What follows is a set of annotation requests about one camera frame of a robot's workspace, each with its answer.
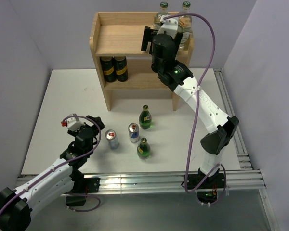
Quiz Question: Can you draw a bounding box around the blue silver can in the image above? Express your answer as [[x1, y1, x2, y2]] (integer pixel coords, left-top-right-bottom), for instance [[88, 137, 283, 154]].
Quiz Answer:
[[128, 123, 139, 143], [105, 129, 119, 149]]

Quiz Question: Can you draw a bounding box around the clear glass bottle green cap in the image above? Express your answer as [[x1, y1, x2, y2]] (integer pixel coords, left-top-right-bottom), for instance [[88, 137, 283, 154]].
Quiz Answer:
[[153, 1, 169, 30]]

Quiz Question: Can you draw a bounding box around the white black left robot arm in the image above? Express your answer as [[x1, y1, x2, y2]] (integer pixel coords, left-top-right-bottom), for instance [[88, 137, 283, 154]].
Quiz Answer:
[[0, 114, 105, 231]]

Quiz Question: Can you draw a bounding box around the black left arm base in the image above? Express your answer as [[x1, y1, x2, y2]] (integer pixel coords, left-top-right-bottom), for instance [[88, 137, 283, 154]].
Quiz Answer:
[[65, 177, 100, 207]]

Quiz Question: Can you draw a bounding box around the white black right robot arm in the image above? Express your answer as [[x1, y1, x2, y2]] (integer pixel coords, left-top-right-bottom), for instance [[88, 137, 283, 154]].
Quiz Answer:
[[141, 26, 239, 188]]

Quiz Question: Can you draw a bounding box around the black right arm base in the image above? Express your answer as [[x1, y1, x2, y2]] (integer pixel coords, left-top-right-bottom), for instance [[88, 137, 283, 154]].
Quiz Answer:
[[187, 171, 226, 204]]

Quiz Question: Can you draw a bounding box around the wooden two-tier shelf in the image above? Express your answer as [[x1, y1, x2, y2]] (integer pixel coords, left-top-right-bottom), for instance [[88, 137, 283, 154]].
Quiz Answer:
[[89, 12, 195, 112]]

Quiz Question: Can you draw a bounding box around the black yellow can right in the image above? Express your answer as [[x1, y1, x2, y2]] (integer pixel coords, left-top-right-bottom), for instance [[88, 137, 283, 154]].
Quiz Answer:
[[114, 56, 128, 82]]

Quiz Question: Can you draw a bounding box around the black yellow can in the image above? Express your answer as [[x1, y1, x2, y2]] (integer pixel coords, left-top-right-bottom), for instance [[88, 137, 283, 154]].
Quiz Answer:
[[114, 56, 128, 82], [100, 56, 117, 83]]

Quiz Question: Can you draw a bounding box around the black yellow can left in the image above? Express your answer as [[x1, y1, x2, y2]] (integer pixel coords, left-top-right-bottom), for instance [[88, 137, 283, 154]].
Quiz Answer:
[[100, 56, 117, 83]]

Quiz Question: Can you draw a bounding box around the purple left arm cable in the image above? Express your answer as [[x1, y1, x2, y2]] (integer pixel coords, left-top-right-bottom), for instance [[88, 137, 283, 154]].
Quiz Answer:
[[0, 115, 102, 224]]

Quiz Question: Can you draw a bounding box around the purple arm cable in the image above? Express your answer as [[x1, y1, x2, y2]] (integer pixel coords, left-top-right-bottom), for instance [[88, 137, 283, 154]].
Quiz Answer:
[[162, 13, 227, 205], [0, 115, 102, 224]]

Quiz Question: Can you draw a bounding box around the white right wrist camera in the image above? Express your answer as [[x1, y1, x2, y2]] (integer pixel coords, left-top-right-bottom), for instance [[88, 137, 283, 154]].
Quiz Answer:
[[157, 15, 179, 38]]

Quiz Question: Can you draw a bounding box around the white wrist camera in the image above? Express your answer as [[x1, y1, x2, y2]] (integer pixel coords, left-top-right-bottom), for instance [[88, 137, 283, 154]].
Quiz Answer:
[[61, 114, 85, 131], [157, 15, 179, 38]]

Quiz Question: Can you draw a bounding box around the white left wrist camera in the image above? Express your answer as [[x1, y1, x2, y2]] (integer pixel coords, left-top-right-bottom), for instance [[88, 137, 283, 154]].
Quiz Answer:
[[61, 114, 85, 131]]

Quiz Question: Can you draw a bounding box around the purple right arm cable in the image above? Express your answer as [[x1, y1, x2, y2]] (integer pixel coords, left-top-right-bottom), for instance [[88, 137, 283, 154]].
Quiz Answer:
[[162, 13, 227, 205]]

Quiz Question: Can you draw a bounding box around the aluminium mounting rail frame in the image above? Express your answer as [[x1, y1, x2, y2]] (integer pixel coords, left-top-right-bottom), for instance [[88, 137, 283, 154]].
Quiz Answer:
[[14, 68, 280, 231]]

